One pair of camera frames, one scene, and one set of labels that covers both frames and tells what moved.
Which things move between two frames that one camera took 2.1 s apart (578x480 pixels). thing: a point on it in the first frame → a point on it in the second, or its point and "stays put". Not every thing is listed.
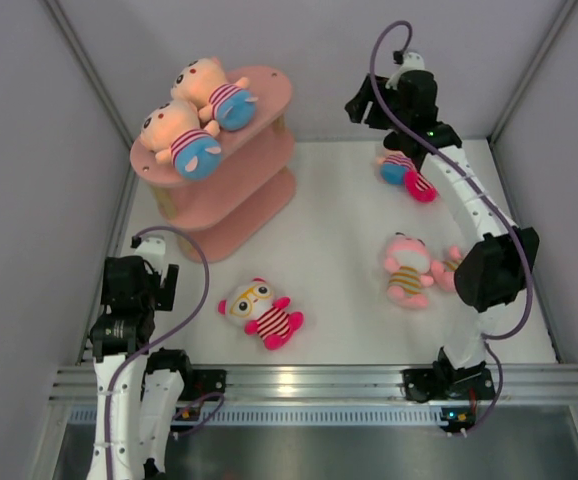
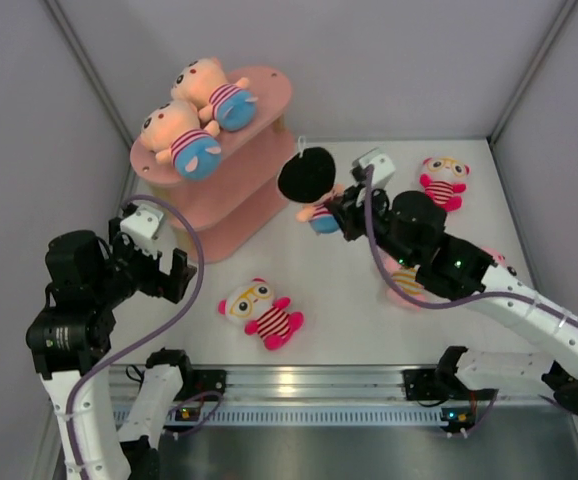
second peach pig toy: x=173 y=129 stays put
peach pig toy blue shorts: x=205 y=84 stays put
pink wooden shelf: x=250 y=192 stays put
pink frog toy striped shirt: x=408 y=264 stays put
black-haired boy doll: x=395 y=164 → x=308 y=175
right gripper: x=356 y=106 → x=347 y=210
